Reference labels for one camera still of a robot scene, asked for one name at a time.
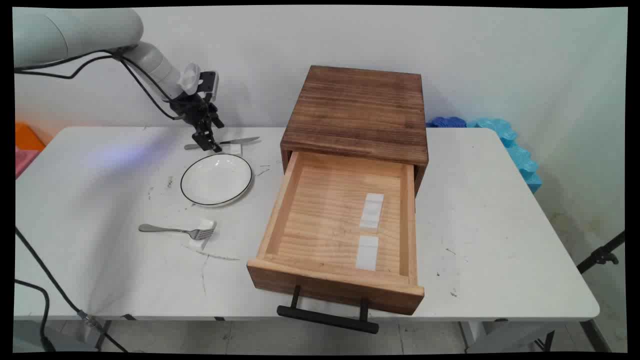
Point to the white flat holder block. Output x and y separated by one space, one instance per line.
367 252

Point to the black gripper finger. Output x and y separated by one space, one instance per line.
205 138
217 121

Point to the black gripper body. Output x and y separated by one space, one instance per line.
192 107

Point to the white notched holder block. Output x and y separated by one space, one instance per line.
372 211

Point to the dark blue foam piece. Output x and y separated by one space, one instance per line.
447 121

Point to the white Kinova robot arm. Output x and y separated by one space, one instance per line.
75 35

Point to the white plate with black rim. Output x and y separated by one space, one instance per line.
216 179

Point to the white fork rest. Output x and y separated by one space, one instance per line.
202 239

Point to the small white knife rest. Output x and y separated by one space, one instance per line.
235 149

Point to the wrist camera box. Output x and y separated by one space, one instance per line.
209 83

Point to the orange box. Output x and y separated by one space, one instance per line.
27 137

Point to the pink box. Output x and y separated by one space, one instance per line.
24 161

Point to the light blue foam piece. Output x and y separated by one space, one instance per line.
515 150

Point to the silver table knife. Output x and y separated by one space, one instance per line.
241 141

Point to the silver fork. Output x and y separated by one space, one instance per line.
172 230

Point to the black tripod stand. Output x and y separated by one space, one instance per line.
600 256

